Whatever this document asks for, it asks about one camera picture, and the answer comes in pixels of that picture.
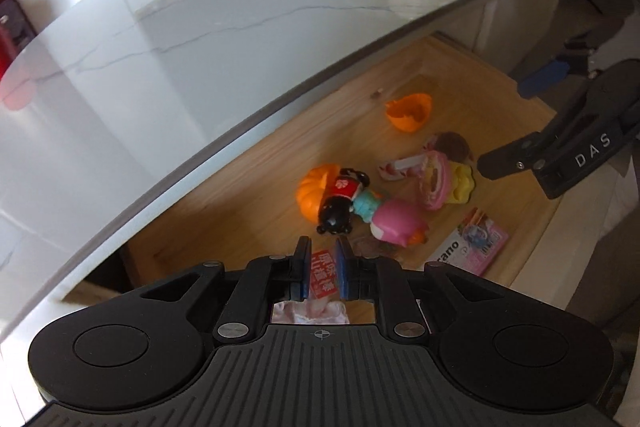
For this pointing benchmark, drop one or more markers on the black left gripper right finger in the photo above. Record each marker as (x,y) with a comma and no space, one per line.
(347,271)

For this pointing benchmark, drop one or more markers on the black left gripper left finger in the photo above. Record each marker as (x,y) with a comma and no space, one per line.
(300,266)

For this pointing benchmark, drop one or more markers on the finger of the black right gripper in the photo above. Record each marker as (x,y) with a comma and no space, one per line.
(543,79)
(514,157)

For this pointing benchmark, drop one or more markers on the red white snack packet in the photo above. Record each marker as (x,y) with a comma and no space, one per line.
(322,305)

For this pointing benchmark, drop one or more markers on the black red doll figure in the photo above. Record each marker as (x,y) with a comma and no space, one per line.
(335,213)

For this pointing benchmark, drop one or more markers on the orange pumpkin toy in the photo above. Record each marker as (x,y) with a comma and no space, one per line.
(310,192)

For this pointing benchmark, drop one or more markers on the pink Volcano card package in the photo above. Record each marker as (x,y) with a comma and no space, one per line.
(473,245)

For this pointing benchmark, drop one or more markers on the orange pumpkin half shell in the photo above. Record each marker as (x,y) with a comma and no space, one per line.
(410,113)

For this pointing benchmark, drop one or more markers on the swirl lollipop in wrapper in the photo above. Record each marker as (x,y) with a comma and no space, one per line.
(449,143)

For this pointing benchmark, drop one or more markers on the pink teal plush toy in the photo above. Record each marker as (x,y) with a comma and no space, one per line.
(391,220)

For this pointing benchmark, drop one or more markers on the wooden drawer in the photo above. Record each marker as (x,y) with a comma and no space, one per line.
(248,208)

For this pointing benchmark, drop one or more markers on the pink yellow toy cup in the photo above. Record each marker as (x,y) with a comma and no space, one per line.
(444,182)

